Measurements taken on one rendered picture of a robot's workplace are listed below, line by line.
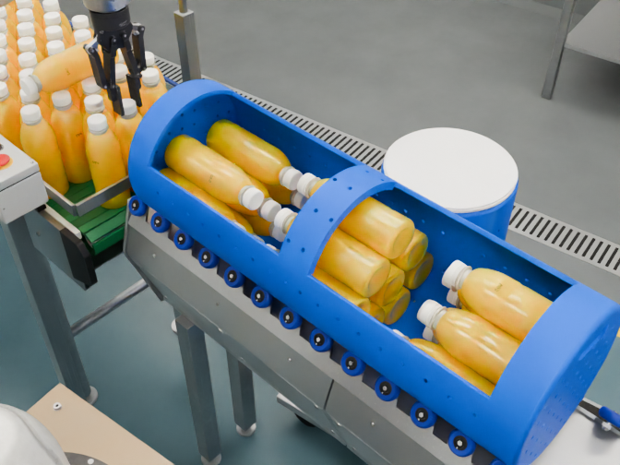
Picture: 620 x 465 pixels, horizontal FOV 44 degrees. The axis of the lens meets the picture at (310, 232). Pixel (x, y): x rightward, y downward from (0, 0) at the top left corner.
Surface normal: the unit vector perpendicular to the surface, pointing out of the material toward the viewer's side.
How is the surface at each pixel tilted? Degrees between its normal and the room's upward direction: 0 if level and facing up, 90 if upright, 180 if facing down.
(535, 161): 0
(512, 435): 80
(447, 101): 0
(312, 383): 70
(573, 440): 0
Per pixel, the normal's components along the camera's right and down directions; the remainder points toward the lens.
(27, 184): 0.73, 0.47
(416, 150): 0.00, -0.73
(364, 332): -0.67, 0.36
